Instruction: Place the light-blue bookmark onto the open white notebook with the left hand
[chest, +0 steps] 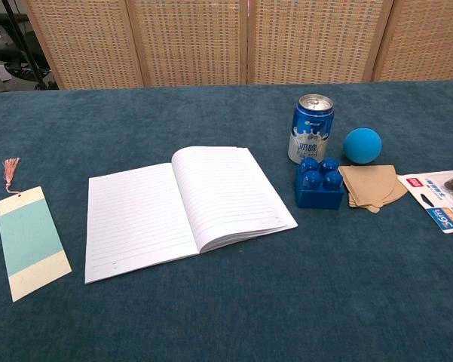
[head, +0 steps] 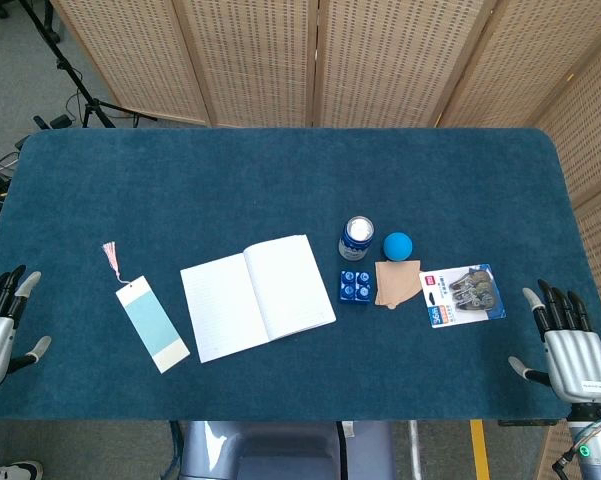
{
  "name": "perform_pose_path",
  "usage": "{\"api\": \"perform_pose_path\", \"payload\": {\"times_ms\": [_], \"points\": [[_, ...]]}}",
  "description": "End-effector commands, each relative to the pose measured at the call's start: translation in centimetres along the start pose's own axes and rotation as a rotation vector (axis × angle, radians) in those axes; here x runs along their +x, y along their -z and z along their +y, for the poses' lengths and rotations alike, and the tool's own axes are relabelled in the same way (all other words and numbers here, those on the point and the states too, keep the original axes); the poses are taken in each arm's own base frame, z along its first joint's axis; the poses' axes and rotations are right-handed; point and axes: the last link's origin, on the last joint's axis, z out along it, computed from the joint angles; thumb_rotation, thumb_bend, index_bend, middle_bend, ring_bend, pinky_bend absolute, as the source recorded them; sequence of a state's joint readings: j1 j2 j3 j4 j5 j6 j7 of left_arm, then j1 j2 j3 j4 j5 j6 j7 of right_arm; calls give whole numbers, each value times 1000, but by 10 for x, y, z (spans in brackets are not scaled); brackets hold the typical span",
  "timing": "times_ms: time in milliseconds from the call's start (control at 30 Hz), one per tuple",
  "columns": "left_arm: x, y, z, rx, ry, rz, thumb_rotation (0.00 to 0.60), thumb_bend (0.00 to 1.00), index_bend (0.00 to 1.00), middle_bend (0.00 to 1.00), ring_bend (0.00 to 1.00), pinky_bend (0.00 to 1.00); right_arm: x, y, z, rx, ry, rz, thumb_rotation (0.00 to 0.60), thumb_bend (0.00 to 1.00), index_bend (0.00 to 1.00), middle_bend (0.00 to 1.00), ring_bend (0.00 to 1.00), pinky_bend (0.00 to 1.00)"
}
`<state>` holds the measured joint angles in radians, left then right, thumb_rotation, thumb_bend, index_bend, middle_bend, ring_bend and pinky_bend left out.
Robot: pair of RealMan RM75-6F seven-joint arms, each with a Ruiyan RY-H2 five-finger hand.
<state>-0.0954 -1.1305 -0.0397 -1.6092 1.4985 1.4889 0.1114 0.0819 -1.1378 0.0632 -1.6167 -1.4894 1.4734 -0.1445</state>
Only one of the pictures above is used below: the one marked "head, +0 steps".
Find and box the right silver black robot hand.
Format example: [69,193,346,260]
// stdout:
[508,278,601,405]

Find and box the blue bookmark with pink tassel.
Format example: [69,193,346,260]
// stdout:
[101,241,191,374]

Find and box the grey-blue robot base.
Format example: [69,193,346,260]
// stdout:
[168,420,396,480]

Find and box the binder clip retail pack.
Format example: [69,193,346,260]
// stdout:
[418,263,507,330]

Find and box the black white sneaker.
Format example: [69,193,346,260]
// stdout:
[0,460,45,480]

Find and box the tan cloth piece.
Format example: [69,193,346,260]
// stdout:
[373,258,424,309]

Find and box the blue ball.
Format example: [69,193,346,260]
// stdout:
[383,232,415,263]

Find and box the small blue battery pack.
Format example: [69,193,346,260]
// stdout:
[338,269,373,303]

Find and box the blue white drink can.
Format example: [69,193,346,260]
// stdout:
[337,215,375,262]

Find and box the open white lined notebook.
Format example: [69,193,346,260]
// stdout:
[179,233,338,364]

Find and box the black tripod stand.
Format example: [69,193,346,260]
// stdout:
[19,0,159,130]

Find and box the black office chair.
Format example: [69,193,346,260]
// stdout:
[0,0,64,46]

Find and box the dark blue table mat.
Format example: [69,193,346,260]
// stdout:
[0,127,584,422]

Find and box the wicker folding screen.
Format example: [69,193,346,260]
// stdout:
[49,0,601,480]

